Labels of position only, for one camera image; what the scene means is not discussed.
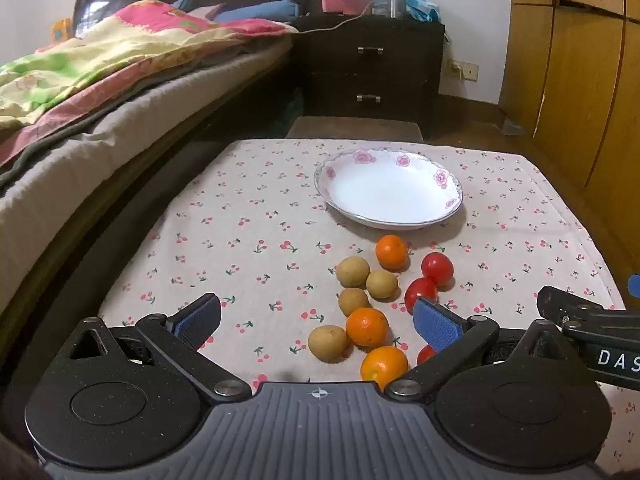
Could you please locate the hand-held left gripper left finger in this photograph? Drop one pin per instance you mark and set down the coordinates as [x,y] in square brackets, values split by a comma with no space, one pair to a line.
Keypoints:
[200,317]

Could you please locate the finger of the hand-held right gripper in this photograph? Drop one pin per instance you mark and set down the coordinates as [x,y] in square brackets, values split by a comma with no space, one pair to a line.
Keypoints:
[634,285]
[580,312]

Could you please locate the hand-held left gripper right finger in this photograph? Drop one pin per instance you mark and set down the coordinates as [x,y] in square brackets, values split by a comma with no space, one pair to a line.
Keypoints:
[437,325]

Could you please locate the red cherry tomato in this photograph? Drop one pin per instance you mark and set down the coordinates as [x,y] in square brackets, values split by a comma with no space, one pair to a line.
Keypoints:
[425,355]
[417,291]
[437,268]

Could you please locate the small orange mandarin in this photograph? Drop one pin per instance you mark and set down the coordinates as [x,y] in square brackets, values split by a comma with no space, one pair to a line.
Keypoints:
[382,367]
[367,327]
[391,252]

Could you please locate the white floral rim plate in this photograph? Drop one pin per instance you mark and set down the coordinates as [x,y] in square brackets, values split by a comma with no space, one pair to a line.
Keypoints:
[390,190]

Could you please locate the cherry print tablecloth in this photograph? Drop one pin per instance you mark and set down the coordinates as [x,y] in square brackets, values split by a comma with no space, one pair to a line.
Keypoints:
[250,220]

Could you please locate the beige mattress pad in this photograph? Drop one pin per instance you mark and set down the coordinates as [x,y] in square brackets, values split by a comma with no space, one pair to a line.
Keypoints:
[75,170]

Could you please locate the light wooden wardrobe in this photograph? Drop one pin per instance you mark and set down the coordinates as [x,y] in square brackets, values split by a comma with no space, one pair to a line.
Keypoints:
[565,85]

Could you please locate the dark green cloth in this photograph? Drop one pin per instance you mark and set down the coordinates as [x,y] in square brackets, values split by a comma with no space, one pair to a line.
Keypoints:
[290,107]

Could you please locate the dark wooden nightstand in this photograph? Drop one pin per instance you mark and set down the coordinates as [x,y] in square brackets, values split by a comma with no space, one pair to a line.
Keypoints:
[400,75]

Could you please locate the colourful patchwork quilt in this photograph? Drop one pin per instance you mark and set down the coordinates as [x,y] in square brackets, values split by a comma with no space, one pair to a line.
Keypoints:
[125,45]

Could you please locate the pink pillow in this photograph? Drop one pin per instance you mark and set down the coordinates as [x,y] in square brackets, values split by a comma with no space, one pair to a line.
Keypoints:
[205,12]

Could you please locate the blue pillow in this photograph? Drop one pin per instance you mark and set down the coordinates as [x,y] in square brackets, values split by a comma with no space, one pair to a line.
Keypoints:
[265,10]
[182,3]

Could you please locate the blue tissue pack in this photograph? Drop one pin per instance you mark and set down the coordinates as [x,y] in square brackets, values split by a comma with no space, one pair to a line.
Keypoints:
[422,7]

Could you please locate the orange and blue toy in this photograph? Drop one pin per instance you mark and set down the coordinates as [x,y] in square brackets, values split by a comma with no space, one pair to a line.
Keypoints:
[62,30]

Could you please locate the beige wall outlet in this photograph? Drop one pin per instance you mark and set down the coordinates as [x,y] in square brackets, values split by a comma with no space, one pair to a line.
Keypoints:
[462,70]

